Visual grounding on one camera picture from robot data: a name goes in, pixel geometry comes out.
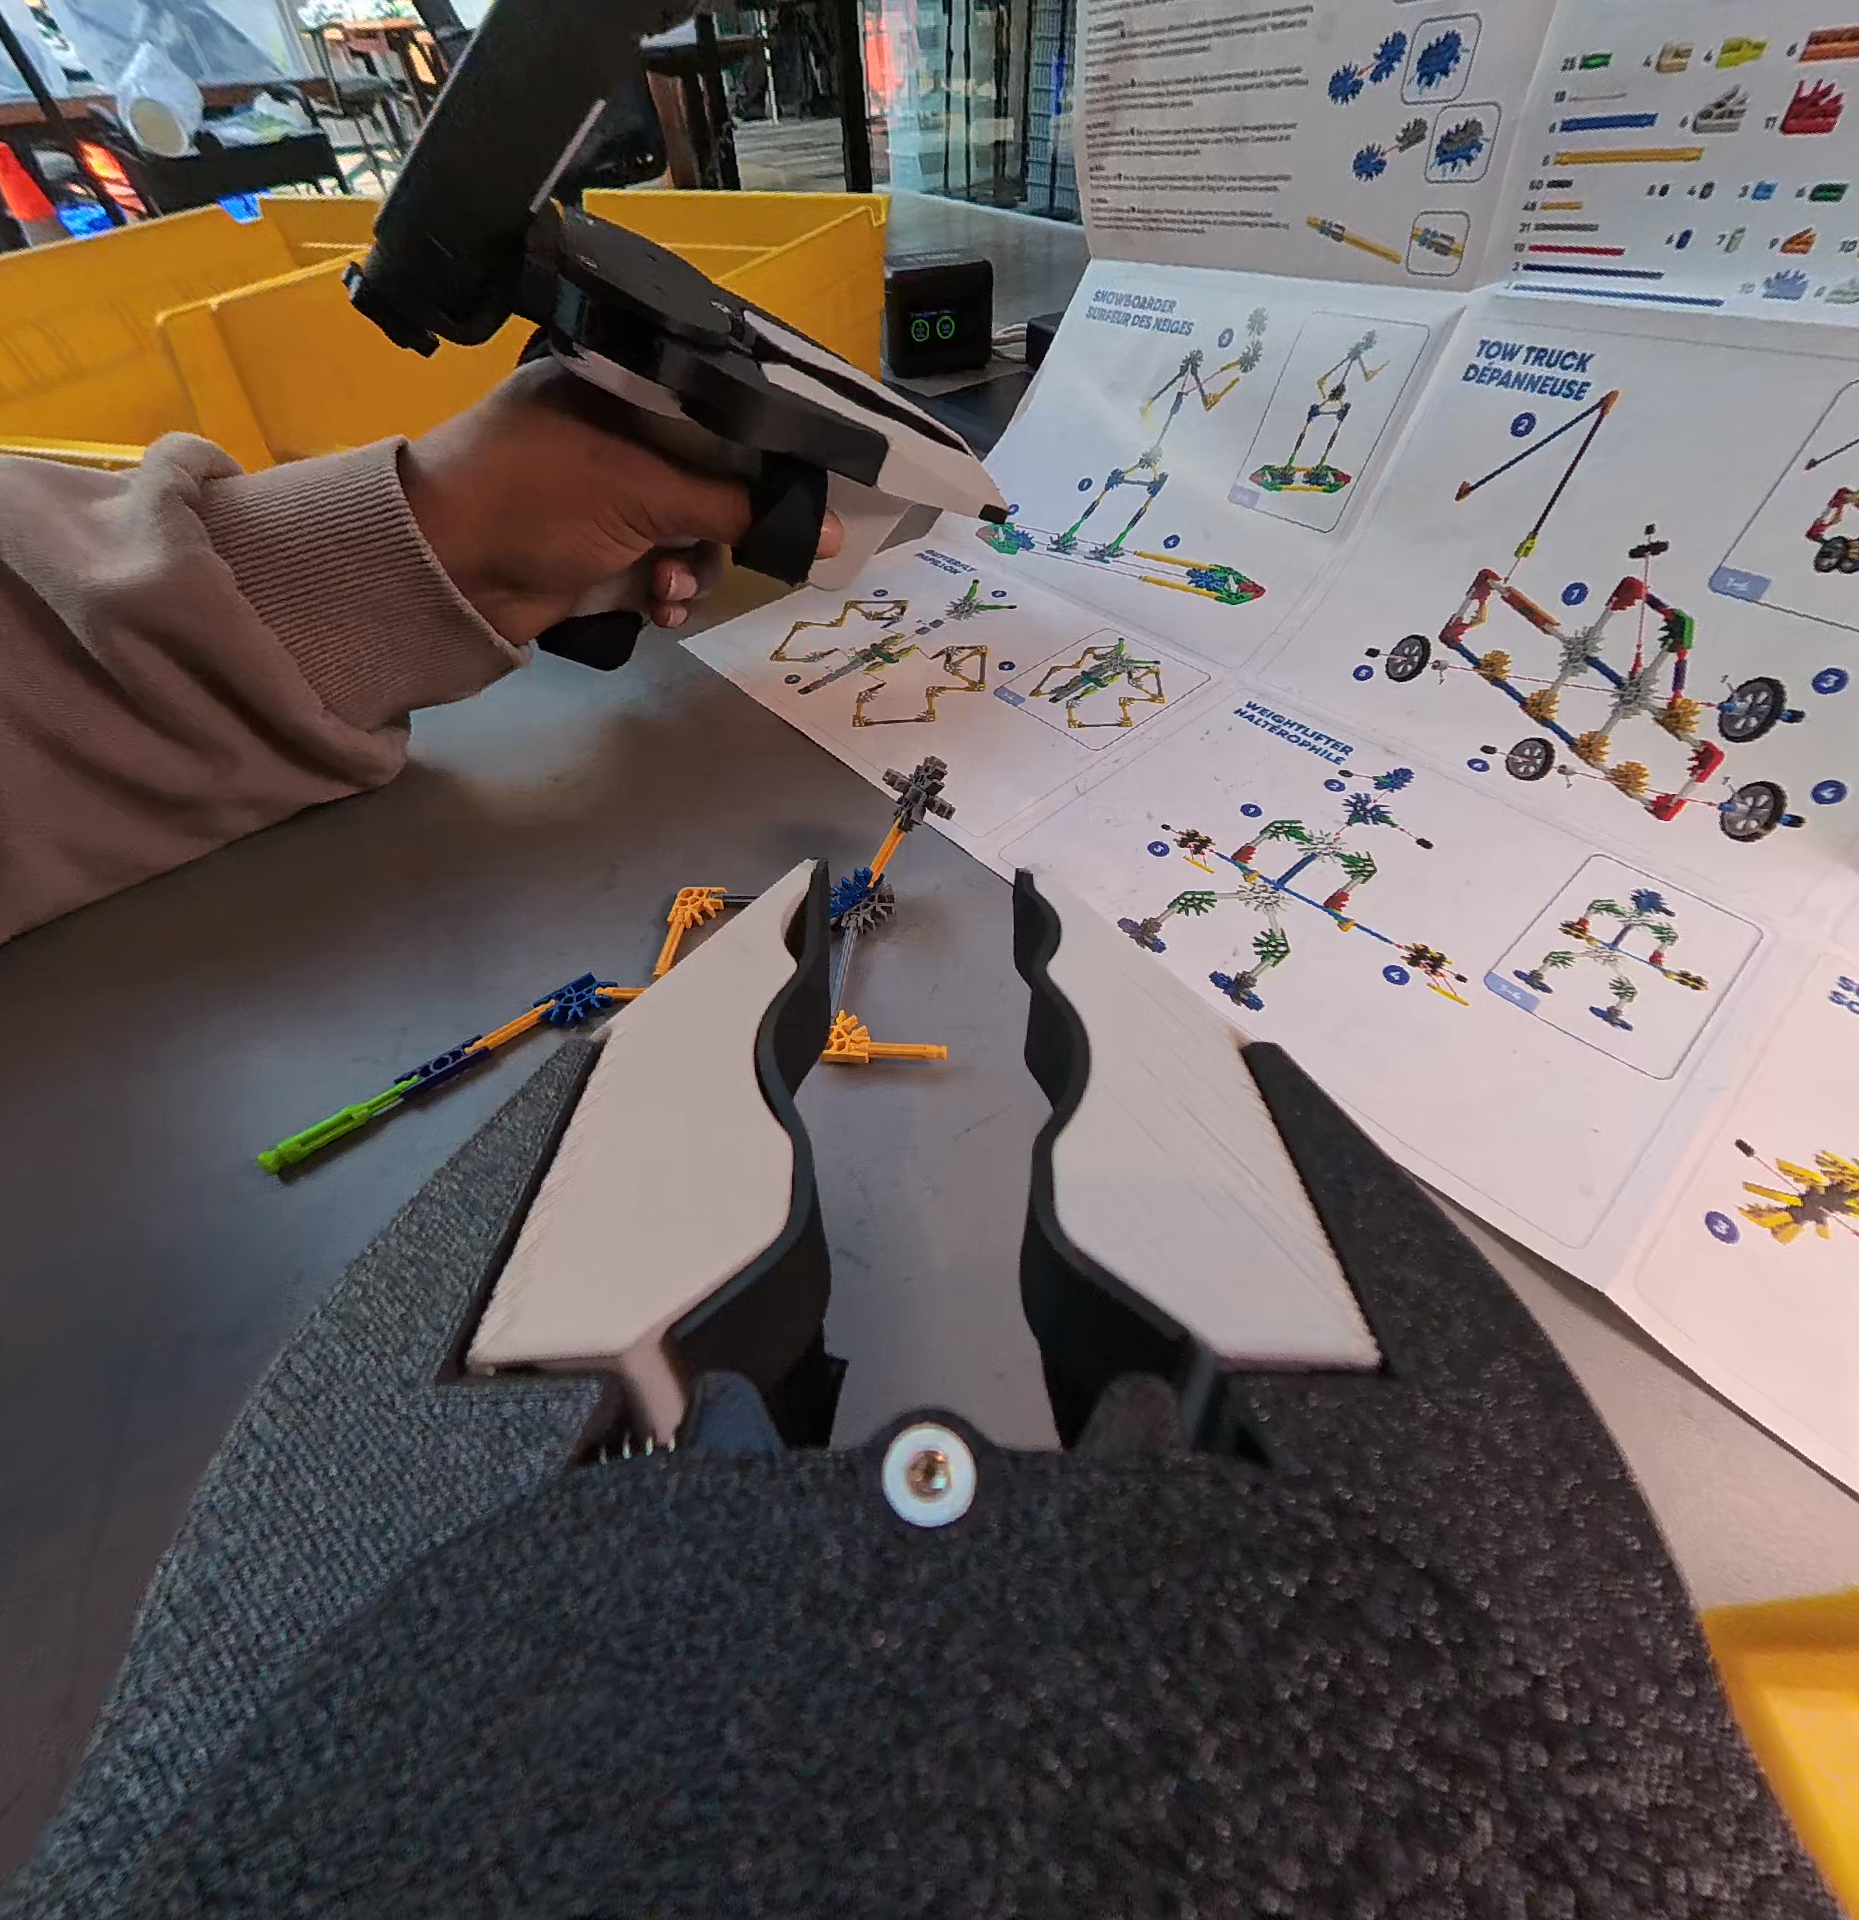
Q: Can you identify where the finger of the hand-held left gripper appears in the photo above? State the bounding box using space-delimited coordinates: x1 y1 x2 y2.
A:
820 439 1012 592
743 310 993 485

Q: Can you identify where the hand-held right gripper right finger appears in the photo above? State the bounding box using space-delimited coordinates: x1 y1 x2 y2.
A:
1012 868 1388 1449

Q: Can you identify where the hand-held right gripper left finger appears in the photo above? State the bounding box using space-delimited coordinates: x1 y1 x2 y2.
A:
465 859 839 1460

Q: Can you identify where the multicolour rod and connector assembly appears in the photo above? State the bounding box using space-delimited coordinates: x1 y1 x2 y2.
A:
394 868 900 1099

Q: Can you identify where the grey connector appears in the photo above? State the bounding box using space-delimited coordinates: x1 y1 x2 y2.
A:
865 754 964 888

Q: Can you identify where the light green toy rod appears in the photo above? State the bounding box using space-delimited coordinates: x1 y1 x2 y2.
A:
256 1090 421 1176

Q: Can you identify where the yellow plastic crate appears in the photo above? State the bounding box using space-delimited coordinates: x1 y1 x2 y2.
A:
0 199 382 467
164 187 890 469

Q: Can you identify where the yellow plastic bin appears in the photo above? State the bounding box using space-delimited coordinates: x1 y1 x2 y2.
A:
1701 1590 1859 1920

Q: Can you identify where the person's left hand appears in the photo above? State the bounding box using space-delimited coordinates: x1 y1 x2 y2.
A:
404 357 847 651

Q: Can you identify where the small black display device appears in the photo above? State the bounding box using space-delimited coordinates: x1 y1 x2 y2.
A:
882 252 998 380

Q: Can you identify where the white toy instruction sheet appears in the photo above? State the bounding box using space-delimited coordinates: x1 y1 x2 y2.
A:
682 0 1859 1518

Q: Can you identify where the white plastic cup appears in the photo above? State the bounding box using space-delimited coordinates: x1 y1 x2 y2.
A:
115 41 207 160

